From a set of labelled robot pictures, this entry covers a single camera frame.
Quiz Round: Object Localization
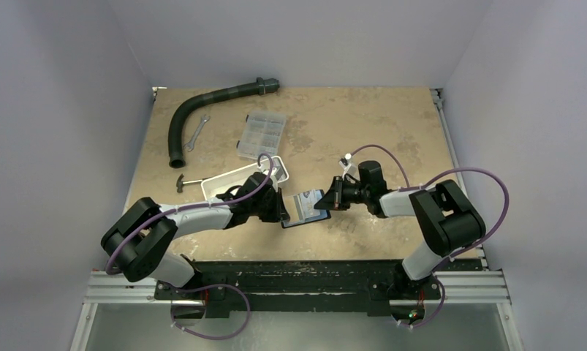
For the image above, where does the white VIP credit card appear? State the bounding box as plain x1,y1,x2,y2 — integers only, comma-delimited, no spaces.
293,189,322,220

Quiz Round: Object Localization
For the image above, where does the black leather card holder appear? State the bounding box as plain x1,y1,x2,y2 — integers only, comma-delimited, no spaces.
281,195,331,229

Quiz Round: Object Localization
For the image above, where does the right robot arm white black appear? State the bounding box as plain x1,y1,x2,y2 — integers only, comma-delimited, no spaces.
314,160,486,298

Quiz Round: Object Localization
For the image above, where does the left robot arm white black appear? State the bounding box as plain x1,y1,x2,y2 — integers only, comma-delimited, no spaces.
100,172,289,299

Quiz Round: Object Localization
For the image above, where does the white rectangular tray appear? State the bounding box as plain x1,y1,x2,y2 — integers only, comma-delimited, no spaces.
200,156,289,200

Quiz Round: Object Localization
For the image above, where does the clear plastic screw box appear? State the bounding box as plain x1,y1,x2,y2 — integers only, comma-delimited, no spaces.
236,110,287,159

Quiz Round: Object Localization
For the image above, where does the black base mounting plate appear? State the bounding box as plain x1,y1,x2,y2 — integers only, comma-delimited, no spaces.
155,259,442,319

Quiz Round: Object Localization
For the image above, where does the small black hammer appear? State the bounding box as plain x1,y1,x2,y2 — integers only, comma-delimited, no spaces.
175,174,205,193

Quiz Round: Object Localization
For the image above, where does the silver wrench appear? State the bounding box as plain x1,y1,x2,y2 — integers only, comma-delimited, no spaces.
183,115,211,152

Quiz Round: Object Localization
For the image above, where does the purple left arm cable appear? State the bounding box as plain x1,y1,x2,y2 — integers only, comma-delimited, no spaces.
105,153,275,276

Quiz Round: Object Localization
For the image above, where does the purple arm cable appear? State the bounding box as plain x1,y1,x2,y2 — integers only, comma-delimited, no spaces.
346,144,510,270
105,153,275,276

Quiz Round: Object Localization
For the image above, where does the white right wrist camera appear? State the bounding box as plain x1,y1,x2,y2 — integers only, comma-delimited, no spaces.
338,154,357,178

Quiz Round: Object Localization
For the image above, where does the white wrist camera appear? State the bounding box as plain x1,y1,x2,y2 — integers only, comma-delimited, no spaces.
338,154,357,178
258,162,281,184

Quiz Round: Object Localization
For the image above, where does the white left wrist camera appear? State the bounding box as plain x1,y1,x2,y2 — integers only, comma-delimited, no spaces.
258,162,281,184

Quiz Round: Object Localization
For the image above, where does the black corrugated hose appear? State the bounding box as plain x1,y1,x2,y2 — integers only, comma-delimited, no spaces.
167,77,281,170

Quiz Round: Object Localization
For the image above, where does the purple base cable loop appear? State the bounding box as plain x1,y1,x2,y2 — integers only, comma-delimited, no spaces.
170,283,252,341

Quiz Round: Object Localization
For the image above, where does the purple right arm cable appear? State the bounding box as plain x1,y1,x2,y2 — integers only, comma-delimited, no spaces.
346,144,510,270

